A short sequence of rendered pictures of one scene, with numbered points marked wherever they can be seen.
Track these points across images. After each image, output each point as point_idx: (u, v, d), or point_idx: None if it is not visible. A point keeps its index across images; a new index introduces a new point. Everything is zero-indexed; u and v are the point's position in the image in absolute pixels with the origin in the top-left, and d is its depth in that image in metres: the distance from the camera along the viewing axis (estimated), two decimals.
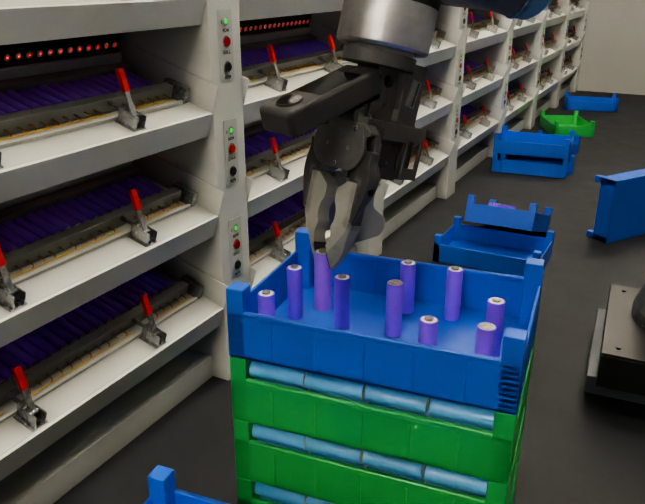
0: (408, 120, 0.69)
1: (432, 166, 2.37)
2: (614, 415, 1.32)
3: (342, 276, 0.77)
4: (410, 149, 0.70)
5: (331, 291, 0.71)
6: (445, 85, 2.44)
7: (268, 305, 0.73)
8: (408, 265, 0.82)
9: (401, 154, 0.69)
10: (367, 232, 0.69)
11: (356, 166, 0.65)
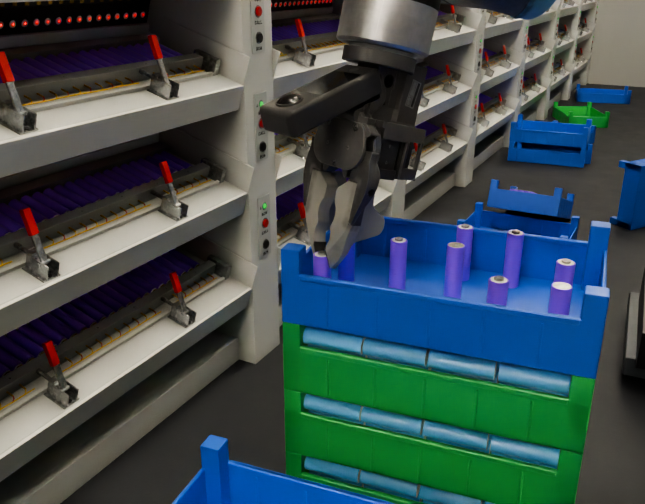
0: (408, 120, 0.69)
1: (451, 153, 2.33)
2: None
3: (398, 239, 0.73)
4: (410, 149, 0.70)
5: None
6: (464, 71, 2.41)
7: (324, 266, 0.69)
8: (464, 230, 0.79)
9: (401, 154, 0.69)
10: (367, 232, 0.69)
11: (356, 166, 0.65)
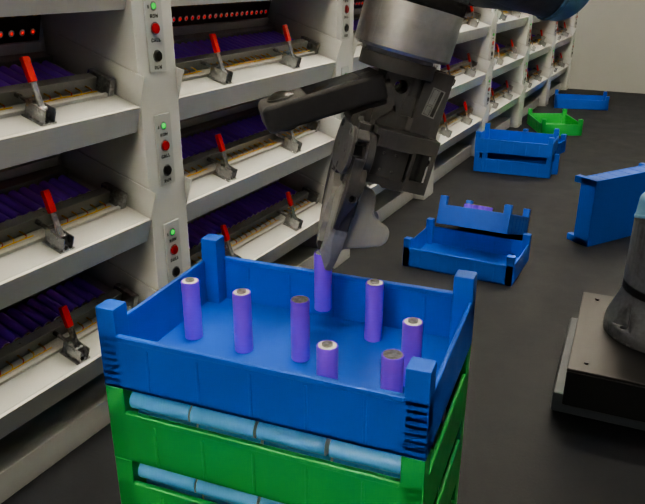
0: (426, 130, 0.65)
1: None
2: (582, 436, 1.22)
3: (240, 291, 0.66)
4: (424, 161, 0.65)
5: None
6: None
7: None
8: None
9: (411, 165, 0.65)
10: (364, 240, 0.67)
11: (345, 170, 0.64)
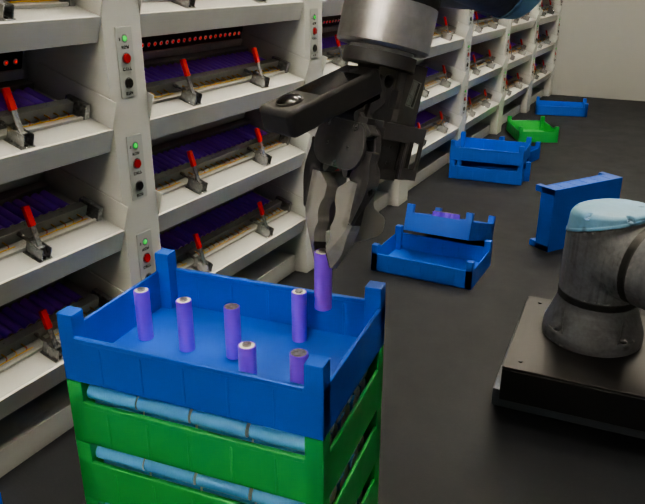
0: (408, 120, 0.69)
1: None
2: (518, 428, 1.33)
3: (182, 299, 0.78)
4: (410, 149, 0.70)
5: None
6: None
7: None
8: None
9: (401, 154, 0.69)
10: (367, 232, 0.69)
11: (356, 166, 0.65)
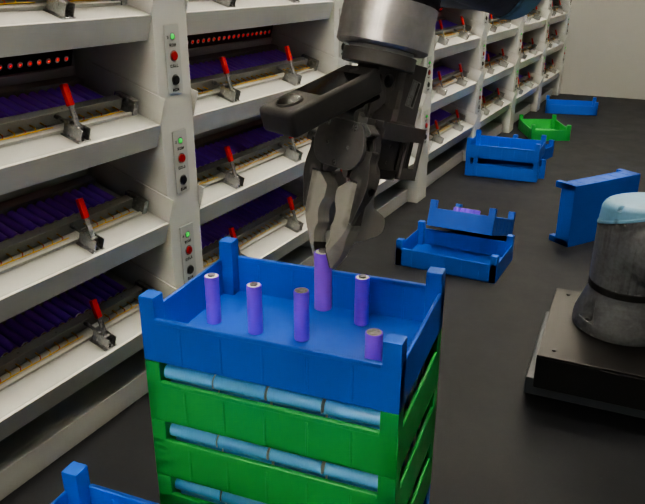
0: (408, 120, 0.70)
1: None
2: (551, 415, 1.37)
3: (253, 284, 0.82)
4: (410, 149, 0.70)
5: None
6: None
7: None
8: None
9: (401, 154, 0.69)
10: (367, 232, 0.69)
11: (356, 166, 0.65)
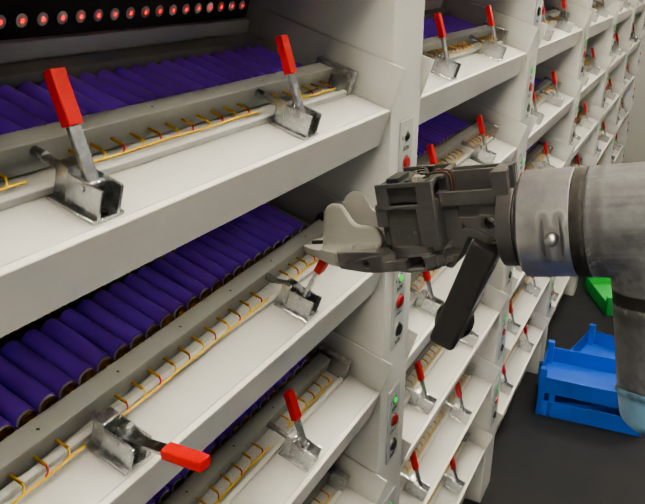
0: (457, 177, 0.62)
1: (462, 496, 1.58)
2: None
3: None
4: None
5: (269, 215, 0.86)
6: (480, 361, 1.66)
7: (281, 237, 0.84)
8: (266, 244, 0.81)
9: None
10: (352, 214, 0.69)
11: None
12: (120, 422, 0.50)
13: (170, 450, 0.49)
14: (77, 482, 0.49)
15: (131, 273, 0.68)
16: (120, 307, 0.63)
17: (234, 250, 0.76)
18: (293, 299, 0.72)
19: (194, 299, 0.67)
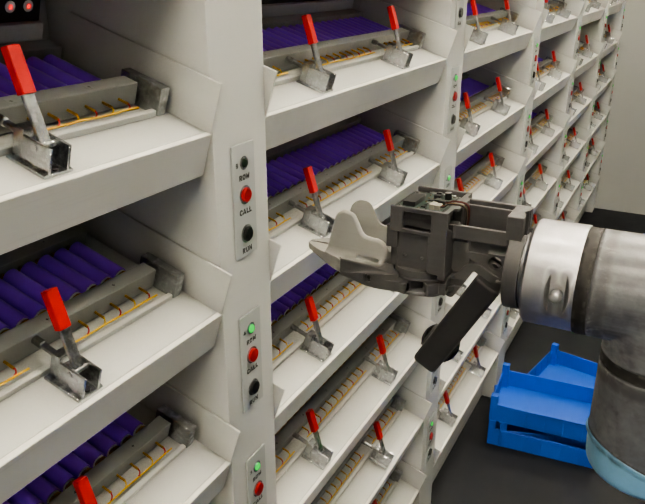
0: (471, 209, 0.63)
1: None
2: None
3: None
4: (445, 198, 0.64)
5: (80, 258, 0.72)
6: (410, 395, 1.51)
7: (88, 286, 0.70)
8: (61, 296, 0.66)
9: None
10: None
11: None
12: None
13: None
14: None
15: None
16: None
17: (6, 307, 0.62)
18: (64, 373, 0.58)
19: None
